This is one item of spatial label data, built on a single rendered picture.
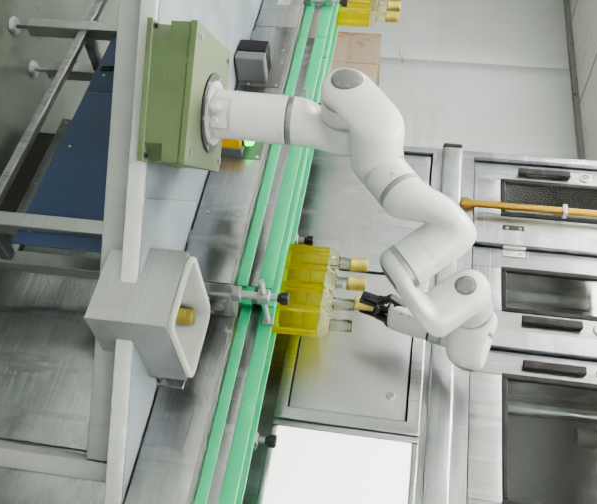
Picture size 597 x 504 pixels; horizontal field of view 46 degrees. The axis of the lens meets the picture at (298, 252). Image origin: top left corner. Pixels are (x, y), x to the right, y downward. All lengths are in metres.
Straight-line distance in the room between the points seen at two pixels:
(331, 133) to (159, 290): 0.44
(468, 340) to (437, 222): 0.31
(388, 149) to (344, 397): 0.69
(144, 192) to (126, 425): 0.45
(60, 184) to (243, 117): 0.65
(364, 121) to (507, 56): 6.21
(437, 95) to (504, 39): 1.08
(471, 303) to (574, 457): 0.61
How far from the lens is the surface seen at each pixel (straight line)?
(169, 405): 1.54
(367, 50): 6.13
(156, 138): 1.31
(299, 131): 1.36
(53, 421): 1.85
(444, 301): 1.29
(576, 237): 2.09
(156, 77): 1.32
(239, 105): 1.38
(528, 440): 1.78
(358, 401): 1.71
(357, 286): 1.70
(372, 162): 1.26
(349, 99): 1.27
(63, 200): 1.84
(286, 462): 1.66
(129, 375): 1.41
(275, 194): 1.72
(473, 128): 6.61
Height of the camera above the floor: 1.23
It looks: 8 degrees down
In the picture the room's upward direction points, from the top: 96 degrees clockwise
